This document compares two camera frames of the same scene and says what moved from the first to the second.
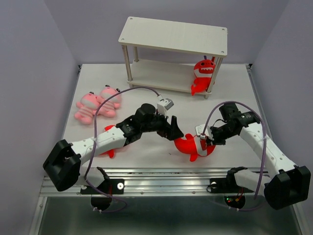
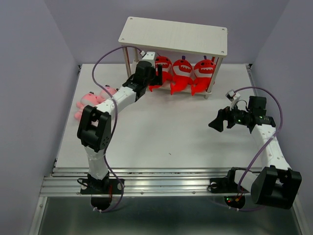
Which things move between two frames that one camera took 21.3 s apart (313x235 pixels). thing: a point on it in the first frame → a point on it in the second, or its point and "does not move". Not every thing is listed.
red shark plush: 111,153 → 167,70
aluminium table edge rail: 166,181 does not move
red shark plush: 191,146 → 182,79
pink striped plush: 89,103 does not move
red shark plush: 203,71 does not move
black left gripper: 170,131 → 157,80
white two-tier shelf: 173,36 does not move
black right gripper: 216,141 → 223,114
